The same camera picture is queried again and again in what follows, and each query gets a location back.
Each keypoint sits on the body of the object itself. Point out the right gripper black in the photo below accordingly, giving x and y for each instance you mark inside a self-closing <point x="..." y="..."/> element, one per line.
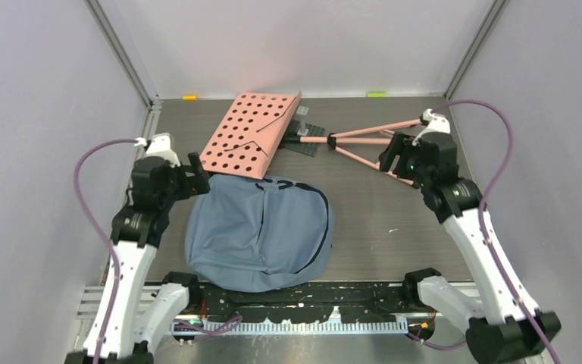
<point x="401" y="144"/>

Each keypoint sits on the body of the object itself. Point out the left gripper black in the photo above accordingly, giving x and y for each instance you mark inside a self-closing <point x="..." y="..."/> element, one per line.
<point x="193" y="184"/>

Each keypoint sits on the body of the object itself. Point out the blue fabric backpack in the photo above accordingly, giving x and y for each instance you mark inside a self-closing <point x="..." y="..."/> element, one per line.
<point x="254" y="236"/>

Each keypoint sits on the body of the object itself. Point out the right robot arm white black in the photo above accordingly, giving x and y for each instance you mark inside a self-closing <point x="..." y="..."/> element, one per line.
<point x="505" y="325"/>

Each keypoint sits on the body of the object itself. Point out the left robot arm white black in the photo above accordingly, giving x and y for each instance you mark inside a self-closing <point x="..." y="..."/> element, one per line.
<point x="121" y="333"/>

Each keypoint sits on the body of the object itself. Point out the pink perforated stand board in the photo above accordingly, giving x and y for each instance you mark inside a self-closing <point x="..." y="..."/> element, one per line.
<point x="249" y="134"/>

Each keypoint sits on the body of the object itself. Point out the pink folding stand legs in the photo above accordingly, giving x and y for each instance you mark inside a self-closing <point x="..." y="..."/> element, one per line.
<point x="379" y="135"/>

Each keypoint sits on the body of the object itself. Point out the dark grey lego baseplate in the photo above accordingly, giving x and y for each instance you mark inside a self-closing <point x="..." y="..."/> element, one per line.
<point x="291" y="141"/>

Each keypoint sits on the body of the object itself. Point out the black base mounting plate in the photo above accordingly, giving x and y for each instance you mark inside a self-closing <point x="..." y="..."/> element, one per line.
<point x="316" y="301"/>

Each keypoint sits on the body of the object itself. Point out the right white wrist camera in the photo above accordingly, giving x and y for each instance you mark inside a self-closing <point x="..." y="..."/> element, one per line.
<point x="433" y="123"/>

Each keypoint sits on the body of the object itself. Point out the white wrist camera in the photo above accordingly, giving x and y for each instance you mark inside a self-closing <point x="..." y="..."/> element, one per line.
<point x="433" y="123"/>
<point x="160" y="145"/>

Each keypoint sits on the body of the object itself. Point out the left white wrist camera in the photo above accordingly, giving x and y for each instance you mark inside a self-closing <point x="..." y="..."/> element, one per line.
<point x="160" y="145"/>

